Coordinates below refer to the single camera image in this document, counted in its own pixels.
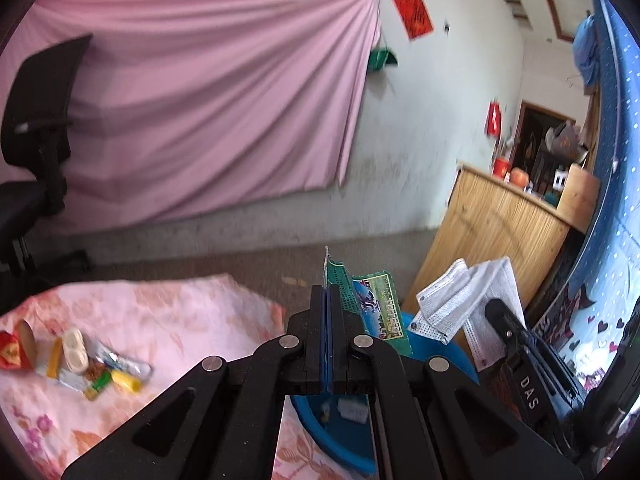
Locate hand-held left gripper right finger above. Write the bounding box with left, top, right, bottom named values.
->
left=330, top=285, right=583, bottom=480

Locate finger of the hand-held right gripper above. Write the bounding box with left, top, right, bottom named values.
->
left=484, top=298, right=587, bottom=442

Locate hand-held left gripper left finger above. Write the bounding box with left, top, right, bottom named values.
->
left=62, top=285, right=327, bottom=480

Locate green snack wrapper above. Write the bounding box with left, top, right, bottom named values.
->
left=322, top=246, right=413, bottom=358

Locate blue plastic basin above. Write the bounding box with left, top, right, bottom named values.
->
left=290, top=310, right=481, bottom=476

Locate white paper towel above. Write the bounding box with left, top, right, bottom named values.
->
left=462, top=256, right=527, bottom=372

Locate white face mask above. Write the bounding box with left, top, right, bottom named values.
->
left=415, top=259, right=472, bottom=346

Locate wooden cabinet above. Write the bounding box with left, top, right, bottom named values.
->
left=402, top=162, right=573, bottom=321

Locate light wooden board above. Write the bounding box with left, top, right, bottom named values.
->
left=556, top=164, right=602, bottom=233

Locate yellow plastic tube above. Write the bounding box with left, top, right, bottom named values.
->
left=111, top=370, right=142, bottom=395

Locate blue printed cloth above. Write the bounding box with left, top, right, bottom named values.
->
left=530, top=0, right=640, bottom=411

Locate small green packet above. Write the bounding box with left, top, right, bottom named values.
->
left=82, top=370, right=112, bottom=401

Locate white plastic container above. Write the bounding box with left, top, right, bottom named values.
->
left=62, top=327, right=87, bottom=373

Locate pink curtain cloth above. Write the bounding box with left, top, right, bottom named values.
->
left=0, top=0, right=382, bottom=233

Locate yellow stick packet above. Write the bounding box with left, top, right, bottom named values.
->
left=46, top=337, right=65, bottom=378

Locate green plastic dustpan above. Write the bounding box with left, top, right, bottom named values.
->
left=367, top=46, right=400, bottom=73

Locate red yellow snack packet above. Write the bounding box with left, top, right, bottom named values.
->
left=0, top=330, right=26, bottom=372

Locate blue hanging garment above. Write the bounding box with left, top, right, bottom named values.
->
left=572, top=12, right=601, bottom=96

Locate black office chair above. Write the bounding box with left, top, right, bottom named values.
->
left=0, top=34, right=93, bottom=273

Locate brown door frame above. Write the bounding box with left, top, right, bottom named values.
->
left=514, top=100, right=591, bottom=196

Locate red wall poster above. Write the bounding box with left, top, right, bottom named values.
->
left=392, top=0, right=434, bottom=41

